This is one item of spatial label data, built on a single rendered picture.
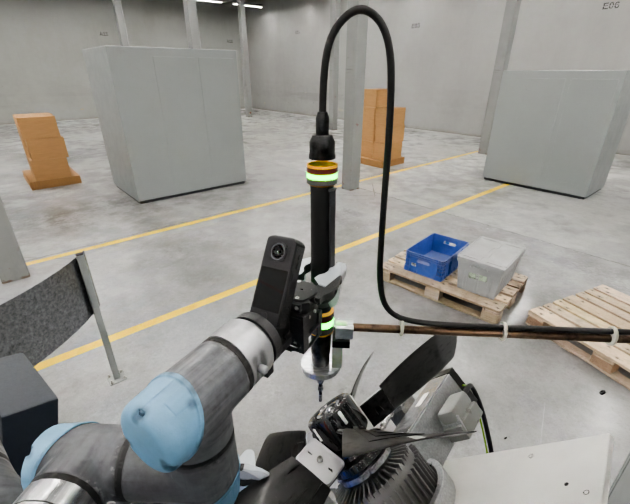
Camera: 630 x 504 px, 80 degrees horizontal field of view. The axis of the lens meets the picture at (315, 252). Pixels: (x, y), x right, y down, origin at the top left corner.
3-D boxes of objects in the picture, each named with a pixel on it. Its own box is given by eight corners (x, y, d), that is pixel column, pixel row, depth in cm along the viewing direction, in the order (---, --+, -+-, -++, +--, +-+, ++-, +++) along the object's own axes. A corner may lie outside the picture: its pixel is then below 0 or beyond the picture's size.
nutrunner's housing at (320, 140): (331, 369, 70) (337, 110, 50) (330, 385, 67) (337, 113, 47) (310, 368, 70) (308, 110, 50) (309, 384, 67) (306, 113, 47)
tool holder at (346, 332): (350, 354, 70) (353, 311, 66) (351, 382, 64) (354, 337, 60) (303, 352, 71) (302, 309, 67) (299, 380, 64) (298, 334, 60)
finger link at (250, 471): (271, 444, 80) (228, 445, 80) (266, 469, 74) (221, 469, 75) (272, 455, 81) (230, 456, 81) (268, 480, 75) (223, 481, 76)
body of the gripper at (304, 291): (282, 316, 58) (231, 364, 49) (280, 267, 54) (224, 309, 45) (325, 331, 55) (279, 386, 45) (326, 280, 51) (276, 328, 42)
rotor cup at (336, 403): (393, 426, 88) (360, 379, 90) (375, 467, 75) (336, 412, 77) (350, 448, 95) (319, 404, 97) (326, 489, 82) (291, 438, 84)
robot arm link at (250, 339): (197, 327, 41) (256, 351, 38) (225, 306, 45) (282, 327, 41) (206, 378, 45) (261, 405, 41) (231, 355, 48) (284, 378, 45)
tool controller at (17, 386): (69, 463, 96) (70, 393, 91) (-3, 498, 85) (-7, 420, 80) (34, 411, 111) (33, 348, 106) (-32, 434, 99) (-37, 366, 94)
